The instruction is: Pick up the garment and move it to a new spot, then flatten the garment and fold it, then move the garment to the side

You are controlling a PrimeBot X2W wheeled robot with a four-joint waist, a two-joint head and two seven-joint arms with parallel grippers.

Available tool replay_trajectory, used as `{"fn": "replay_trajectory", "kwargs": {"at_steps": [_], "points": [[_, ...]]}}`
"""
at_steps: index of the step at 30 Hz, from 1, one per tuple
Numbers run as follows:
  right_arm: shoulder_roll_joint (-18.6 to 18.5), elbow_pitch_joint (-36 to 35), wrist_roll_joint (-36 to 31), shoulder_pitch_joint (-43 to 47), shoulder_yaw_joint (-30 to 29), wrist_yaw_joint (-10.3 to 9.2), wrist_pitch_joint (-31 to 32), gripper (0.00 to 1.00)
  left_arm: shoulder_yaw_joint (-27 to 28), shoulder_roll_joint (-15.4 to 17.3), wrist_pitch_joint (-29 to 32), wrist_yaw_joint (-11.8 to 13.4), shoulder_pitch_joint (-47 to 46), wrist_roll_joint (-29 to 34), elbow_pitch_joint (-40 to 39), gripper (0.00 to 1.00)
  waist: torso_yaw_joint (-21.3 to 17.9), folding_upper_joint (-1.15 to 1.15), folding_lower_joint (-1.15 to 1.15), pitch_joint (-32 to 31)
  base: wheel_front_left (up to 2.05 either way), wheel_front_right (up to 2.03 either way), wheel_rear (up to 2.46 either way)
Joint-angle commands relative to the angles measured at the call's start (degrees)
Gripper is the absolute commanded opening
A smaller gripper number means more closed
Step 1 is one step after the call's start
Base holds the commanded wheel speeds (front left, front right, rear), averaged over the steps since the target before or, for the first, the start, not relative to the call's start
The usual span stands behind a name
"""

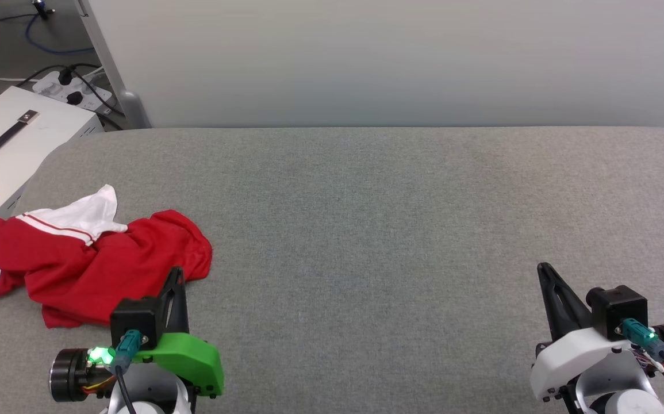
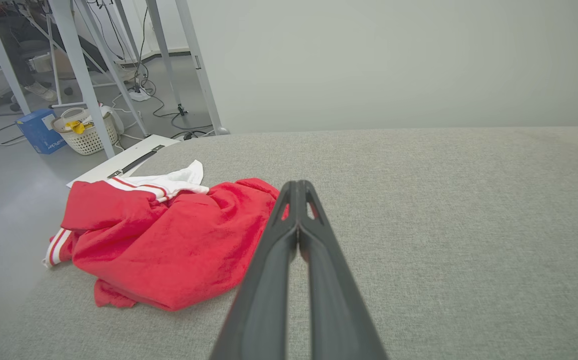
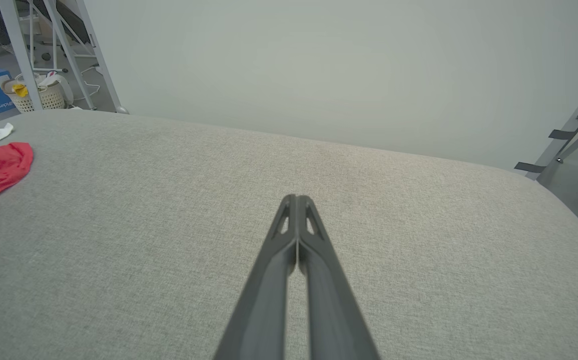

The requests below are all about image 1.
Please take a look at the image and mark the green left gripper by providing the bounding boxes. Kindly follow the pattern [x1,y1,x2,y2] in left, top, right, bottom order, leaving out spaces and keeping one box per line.
[133,267,225,398]

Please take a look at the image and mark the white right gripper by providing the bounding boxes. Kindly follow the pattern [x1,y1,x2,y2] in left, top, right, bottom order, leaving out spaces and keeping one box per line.
[529,262,654,403]

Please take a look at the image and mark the red and white t-shirt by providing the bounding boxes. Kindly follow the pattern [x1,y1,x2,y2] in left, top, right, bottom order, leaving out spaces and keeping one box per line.
[0,184,213,329]

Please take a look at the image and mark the white power strip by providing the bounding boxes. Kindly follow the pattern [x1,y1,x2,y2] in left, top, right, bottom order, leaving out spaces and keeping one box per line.
[32,68,113,112]

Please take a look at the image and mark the pale partition panel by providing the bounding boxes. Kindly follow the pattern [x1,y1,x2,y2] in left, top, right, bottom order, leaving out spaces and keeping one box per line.
[87,0,664,130]

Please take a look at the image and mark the right camera cable teal plug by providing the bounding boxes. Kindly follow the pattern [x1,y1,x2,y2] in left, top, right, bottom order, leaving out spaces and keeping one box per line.
[619,317,664,397]

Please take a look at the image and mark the white metal case black handle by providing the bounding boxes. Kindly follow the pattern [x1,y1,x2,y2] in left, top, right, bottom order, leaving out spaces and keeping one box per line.
[0,86,106,243]

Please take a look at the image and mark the black power cable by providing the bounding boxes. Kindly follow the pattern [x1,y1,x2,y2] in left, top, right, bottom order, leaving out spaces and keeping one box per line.
[14,62,125,132]

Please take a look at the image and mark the grey metal partition post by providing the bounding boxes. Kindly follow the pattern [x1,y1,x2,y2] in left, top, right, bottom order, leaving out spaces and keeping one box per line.
[78,0,152,129]

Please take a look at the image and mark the blue cable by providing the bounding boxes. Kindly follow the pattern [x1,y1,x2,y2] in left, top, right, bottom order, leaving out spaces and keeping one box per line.
[25,11,95,57]

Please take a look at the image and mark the thin black floor cable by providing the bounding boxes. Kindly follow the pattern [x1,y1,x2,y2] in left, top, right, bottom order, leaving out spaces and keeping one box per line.
[0,0,56,24]

